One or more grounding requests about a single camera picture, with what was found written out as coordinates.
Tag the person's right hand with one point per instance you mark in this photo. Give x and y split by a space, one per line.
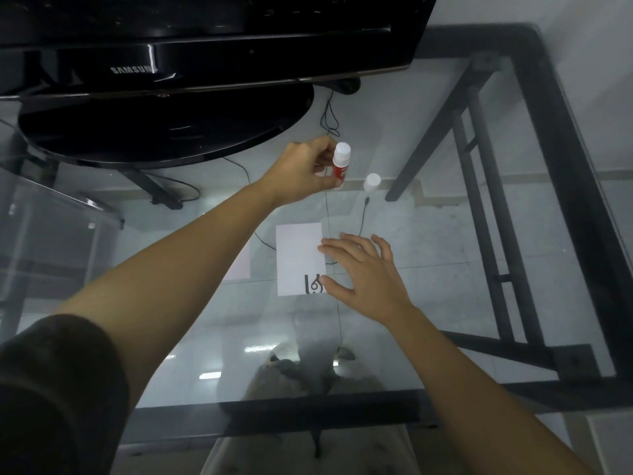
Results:
368 281

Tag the person's right forearm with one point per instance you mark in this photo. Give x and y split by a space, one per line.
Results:
474 390

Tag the person's left thumb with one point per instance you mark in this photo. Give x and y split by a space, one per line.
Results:
324 170

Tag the black monitor with stand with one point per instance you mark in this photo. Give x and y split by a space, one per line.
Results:
163 59

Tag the white glue stick cap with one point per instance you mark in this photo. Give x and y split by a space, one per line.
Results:
372 182

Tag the person's left forearm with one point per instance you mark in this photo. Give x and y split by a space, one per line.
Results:
188 262

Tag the person's right middle finger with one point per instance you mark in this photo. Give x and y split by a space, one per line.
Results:
352 242

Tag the red and white glue stick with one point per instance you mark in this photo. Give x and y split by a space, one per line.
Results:
340 165

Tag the black metal table frame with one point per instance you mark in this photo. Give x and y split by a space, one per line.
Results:
568 143

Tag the glass side stand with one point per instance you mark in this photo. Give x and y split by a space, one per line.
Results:
59 242

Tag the person's black sleeve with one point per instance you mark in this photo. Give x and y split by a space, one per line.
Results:
54 400

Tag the person's right thumb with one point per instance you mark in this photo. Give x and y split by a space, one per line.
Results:
339 289

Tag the person's left hand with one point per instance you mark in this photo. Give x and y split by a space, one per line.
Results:
292 175

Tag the white paper card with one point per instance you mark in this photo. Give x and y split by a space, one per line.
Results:
296 257

